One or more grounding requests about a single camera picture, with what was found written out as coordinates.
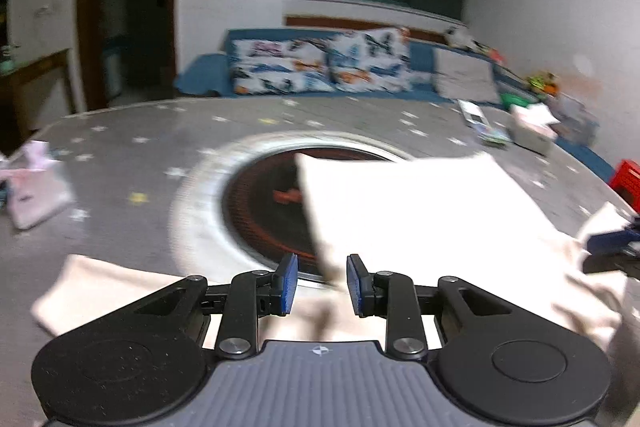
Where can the pink tissue pack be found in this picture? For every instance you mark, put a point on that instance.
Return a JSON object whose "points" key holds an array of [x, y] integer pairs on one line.
{"points": [[35, 197]]}

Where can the butterfly print cushion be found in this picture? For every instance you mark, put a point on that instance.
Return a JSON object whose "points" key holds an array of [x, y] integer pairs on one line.
{"points": [[370, 62], [275, 67]]}

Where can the small clear plastic box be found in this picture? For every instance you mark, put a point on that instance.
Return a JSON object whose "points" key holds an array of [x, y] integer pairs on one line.
{"points": [[495, 136]]}

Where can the glass kettle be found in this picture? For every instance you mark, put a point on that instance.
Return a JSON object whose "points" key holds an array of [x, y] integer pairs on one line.
{"points": [[5, 59]]}

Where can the grey cushion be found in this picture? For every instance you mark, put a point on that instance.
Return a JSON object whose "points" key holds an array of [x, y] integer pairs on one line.
{"points": [[465, 74]]}

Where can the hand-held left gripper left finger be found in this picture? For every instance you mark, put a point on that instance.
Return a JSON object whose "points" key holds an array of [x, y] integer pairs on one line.
{"points": [[287, 284]]}

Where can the white wall socket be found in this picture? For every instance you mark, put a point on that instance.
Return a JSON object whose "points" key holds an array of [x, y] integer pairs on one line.
{"points": [[44, 12]]}

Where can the wooden door frame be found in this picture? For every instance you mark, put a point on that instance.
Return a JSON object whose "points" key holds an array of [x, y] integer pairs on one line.
{"points": [[87, 7]]}

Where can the clear storage box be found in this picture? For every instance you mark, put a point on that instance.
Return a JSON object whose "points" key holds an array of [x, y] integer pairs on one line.
{"points": [[577, 119]]}

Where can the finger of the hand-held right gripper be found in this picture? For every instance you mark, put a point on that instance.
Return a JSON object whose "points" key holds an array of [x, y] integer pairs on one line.
{"points": [[610, 264], [615, 239]]}

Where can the white remote control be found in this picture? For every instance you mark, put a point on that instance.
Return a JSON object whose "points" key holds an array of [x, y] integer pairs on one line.
{"points": [[474, 113]]}

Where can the black white plush toy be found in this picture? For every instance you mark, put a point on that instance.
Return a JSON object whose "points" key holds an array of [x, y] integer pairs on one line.
{"points": [[459, 37]]}

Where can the red stool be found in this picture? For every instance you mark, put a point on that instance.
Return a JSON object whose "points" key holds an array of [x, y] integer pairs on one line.
{"points": [[627, 179]]}

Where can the wooden sideboard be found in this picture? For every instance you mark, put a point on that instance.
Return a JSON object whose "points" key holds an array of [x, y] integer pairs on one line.
{"points": [[40, 72]]}

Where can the cream sweater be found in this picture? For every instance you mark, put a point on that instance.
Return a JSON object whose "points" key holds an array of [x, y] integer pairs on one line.
{"points": [[425, 207]]}

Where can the black round induction cooker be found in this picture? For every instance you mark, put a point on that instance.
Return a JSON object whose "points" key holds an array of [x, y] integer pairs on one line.
{"points": [[260, 217]]}

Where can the blue sofa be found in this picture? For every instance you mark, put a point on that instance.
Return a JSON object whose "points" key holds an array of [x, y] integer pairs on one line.
{"points": [[200, 72]]}

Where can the colourful toys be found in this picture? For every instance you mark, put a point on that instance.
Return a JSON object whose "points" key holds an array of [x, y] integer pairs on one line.
{"points": [[542, 83]]}

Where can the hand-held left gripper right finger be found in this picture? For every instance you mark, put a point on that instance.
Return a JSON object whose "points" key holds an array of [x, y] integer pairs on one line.
{"points": [[356, 284]]}

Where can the white tissue box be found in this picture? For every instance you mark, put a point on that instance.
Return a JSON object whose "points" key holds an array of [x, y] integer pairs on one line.
{"points": [[532, 134]]}

